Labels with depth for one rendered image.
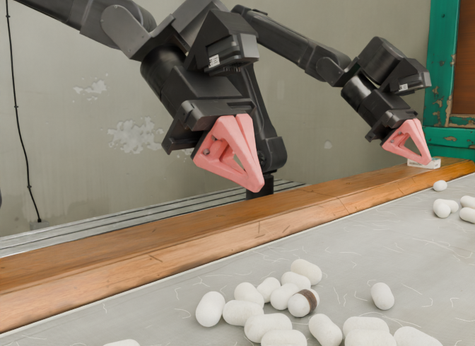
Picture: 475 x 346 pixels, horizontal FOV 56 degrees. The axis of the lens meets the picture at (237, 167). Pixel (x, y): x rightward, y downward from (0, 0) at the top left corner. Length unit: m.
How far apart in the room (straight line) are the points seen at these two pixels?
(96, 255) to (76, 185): 2.04
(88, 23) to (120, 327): 0.32
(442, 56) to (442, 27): 0.07
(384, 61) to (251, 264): 0.47
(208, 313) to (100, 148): 2.22
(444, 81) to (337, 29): 1.13
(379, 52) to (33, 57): 1.85
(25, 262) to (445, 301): 0.40
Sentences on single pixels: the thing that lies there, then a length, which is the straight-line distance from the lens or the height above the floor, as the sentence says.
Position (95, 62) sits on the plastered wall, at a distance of 2.54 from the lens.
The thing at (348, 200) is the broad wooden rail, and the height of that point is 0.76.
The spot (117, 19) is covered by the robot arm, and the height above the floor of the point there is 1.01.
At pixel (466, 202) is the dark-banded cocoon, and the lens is 0.82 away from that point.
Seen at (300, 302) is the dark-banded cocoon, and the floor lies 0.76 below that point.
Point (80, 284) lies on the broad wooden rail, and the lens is 0.45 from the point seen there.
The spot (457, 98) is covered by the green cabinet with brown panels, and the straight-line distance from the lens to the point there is 1.27.
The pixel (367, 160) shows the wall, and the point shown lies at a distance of 2.23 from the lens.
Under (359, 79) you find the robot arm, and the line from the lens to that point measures 0.87.
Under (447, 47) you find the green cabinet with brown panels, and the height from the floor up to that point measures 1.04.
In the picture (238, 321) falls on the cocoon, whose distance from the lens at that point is 0.38.
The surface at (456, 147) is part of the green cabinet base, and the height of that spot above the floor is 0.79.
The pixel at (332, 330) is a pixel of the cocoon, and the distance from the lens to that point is 0.36.
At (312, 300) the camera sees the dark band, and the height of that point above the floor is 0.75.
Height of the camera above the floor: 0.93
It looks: 10 degrees down
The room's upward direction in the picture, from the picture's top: straight up
